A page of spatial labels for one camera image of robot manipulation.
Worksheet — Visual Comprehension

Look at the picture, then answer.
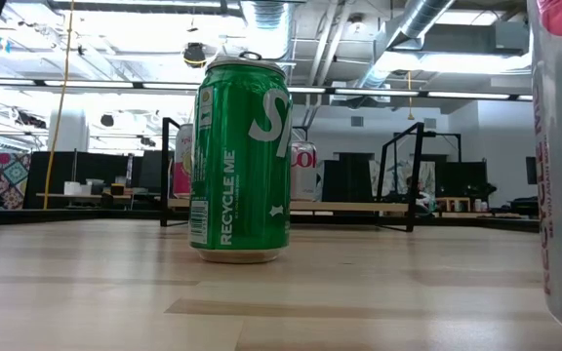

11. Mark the green Sprite can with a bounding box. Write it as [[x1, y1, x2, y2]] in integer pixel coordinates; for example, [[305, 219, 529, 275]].
[[187, 51, 294, 265]]

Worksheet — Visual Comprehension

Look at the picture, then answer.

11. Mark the black monitor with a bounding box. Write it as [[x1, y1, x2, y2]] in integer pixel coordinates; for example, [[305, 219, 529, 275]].
[[525, 155, 539, 185]]

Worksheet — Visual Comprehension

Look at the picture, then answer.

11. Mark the black aluminium table frame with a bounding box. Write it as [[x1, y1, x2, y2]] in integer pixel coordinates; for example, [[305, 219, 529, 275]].
[[0, 208, 541, 233]]

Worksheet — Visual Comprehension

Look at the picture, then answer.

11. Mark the silver round ceiling duct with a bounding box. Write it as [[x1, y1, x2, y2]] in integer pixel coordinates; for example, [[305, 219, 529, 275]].
[[358, 0, 458, 89]]

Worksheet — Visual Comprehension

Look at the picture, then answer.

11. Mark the person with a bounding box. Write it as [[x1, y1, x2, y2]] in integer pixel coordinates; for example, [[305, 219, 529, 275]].
[[405, 175, 434, 212]]

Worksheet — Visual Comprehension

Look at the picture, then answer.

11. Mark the white box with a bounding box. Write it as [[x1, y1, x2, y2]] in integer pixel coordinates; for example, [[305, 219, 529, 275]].
[[63, 180, 93, 197]]

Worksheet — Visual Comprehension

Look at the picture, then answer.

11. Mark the white column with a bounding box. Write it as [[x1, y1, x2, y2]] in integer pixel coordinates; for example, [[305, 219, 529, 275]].
[[49, 109, 90, 152]]

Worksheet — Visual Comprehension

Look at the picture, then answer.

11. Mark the wooden rack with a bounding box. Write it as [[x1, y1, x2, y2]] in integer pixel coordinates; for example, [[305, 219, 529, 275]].
[[434, 196, 472, 214]]

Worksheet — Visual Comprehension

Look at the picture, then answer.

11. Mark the colourful patterned panel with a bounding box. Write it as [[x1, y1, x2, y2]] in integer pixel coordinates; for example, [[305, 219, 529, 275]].
[[0, 148, 32, 210]]

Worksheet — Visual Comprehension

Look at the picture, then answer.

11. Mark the black ceiling fixture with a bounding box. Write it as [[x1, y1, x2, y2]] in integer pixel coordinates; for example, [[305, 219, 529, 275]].
[[182, 42, 208, 69]]

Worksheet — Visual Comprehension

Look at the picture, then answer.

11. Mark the silver ventilation duct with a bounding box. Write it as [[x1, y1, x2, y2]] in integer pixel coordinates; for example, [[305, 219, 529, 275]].
[[239, 0, 295, 62]]

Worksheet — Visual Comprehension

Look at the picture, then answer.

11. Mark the black partition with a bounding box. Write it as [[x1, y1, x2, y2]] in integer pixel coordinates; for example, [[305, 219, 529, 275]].
[[22, 149, 165, 210]]

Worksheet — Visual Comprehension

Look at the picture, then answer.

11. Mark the yellow cable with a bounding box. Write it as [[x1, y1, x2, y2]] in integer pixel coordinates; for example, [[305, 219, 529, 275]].
[[41, 0, 76, 211]]

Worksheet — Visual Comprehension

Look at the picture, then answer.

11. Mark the black wire shelf rack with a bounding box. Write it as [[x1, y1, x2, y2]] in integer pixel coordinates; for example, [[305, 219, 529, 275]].
[[159, 115, 426, 233]]

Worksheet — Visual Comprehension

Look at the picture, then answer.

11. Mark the yellow hanging cord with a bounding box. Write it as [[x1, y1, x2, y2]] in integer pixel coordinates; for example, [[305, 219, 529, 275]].
[[406, 70, 417, 122]]

